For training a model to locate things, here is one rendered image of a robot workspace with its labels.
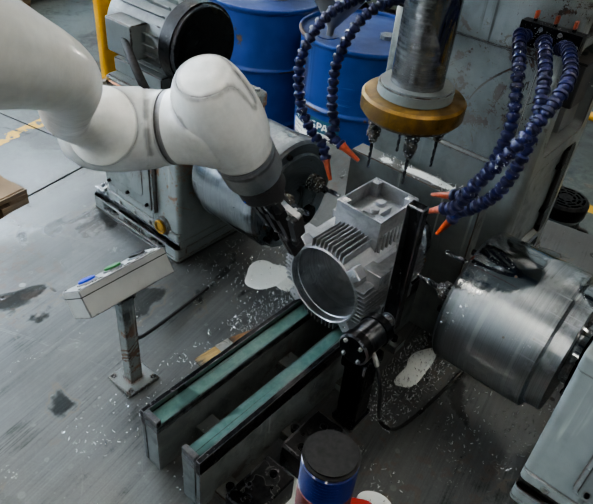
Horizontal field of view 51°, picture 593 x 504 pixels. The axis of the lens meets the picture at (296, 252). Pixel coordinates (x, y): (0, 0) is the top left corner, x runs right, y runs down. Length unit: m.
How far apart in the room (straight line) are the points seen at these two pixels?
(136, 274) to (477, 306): 0.56
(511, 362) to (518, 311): 0.08
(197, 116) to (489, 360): 0.59
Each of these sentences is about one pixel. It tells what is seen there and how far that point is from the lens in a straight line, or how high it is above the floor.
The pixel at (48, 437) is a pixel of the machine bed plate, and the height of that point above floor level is 0.80.
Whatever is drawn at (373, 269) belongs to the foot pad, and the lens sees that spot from 1.10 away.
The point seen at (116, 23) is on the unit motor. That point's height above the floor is 1.31.
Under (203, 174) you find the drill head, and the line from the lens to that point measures 1.32.
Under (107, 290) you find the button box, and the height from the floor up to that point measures 1.07.
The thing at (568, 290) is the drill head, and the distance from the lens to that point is 1.04.
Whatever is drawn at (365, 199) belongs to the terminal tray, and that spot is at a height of 1.12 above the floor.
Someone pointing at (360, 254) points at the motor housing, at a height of 1.08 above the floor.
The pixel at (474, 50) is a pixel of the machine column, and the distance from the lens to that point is 1.26.
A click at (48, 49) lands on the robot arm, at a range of 0.47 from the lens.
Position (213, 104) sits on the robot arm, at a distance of 0.76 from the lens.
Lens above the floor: 1.76
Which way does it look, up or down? 38 degrees down
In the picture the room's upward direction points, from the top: 6 degrees clockwise
